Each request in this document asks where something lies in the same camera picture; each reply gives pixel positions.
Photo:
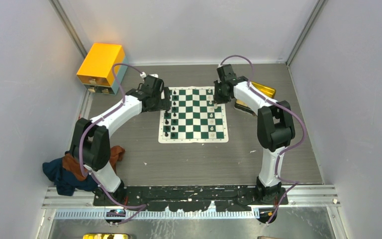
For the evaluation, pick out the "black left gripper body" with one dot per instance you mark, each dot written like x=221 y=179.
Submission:
x=160 y=104

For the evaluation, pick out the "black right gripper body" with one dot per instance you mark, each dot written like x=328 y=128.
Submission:
x=220 y=96

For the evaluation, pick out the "yellow transparent tray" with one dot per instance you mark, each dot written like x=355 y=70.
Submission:
x=260 y=90

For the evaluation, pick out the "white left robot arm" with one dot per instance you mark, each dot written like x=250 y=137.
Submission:
x=91 y=138

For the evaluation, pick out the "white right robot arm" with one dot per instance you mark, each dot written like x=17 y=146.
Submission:
x=275 y=129

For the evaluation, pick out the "green white chess board mat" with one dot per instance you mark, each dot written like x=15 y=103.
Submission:
x=193 y=117

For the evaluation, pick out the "yellow teal drawer box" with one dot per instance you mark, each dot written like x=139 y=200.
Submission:
x=96 y=70

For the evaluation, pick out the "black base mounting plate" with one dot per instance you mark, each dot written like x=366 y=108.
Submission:
x=225 y=198

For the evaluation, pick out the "orange cloth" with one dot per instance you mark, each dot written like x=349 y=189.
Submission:
x=72 y=165

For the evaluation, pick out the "dark blue cloth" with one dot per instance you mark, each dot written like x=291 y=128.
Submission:
x=64 y=181

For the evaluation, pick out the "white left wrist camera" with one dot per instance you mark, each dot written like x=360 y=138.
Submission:
x=144 y=75

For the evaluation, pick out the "aluminium frame rail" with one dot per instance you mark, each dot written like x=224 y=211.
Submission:
x=80 y=206

